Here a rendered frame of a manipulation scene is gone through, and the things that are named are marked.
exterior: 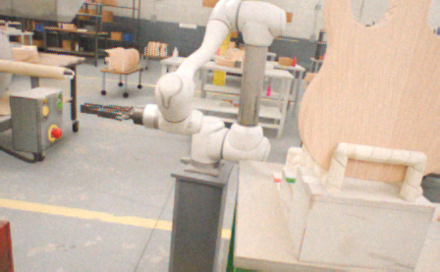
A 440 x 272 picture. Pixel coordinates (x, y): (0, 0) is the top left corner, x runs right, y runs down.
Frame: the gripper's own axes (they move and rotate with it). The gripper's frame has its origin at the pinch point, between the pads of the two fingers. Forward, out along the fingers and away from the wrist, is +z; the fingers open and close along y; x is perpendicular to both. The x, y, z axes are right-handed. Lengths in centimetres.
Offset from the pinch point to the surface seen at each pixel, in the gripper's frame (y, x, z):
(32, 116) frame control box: -12.8, -1.4, 14.3
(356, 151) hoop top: -50, 13, -78
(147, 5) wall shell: 1068, 81, 293
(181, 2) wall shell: 1068, 104, 177
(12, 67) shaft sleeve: -33.4, 18.3, 5.6
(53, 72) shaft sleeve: -33.4, 18.4, -5.3
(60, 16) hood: -46, 33, -15
